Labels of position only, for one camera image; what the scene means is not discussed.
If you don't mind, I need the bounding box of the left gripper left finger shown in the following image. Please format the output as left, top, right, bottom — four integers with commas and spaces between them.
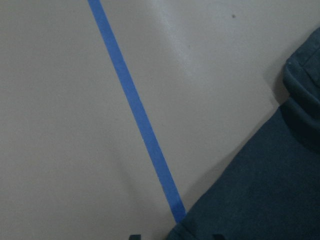
128, 234, 141, 240

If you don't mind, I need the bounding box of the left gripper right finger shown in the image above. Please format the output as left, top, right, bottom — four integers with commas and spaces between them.
212, 234, 224, 240

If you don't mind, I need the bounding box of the black graphic t-shirt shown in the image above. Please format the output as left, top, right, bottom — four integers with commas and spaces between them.
167, 30, 320, 240

